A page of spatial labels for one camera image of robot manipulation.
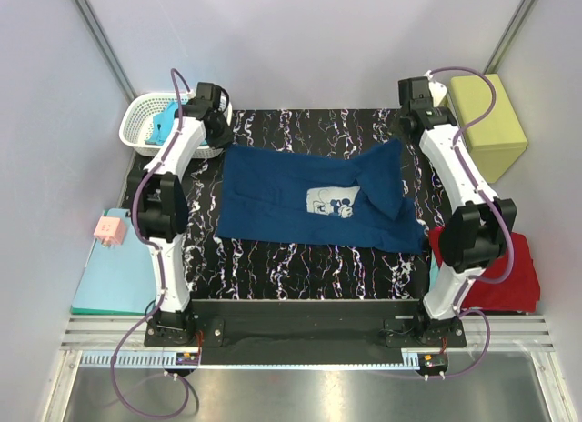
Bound dark blue t-shirt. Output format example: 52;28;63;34
216;140;425;254

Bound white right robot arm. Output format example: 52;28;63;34
398;75;517;347

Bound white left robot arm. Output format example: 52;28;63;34
127;82;233;346

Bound light blue t-shirt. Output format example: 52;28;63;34
145;101;178;146

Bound white plastic basket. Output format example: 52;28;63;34
118;90;233;159

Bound yellow-green drawer box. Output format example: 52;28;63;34
449;74;528;184

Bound teal folded cloth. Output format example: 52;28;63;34
428;256;440;291

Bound pink small box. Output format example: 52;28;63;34
94;216;126;246

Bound light blue clipboard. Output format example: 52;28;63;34
71;208;156;311

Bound red folded t-shirt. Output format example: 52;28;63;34
428;226;541;313

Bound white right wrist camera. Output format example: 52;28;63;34
425;70;448;107

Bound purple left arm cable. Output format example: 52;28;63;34
108;67;201;418

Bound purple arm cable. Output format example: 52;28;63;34
372;66;515;380
108;67;201;418

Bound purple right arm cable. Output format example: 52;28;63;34
372;66;515;380

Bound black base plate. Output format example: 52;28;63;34
145;300;467;368

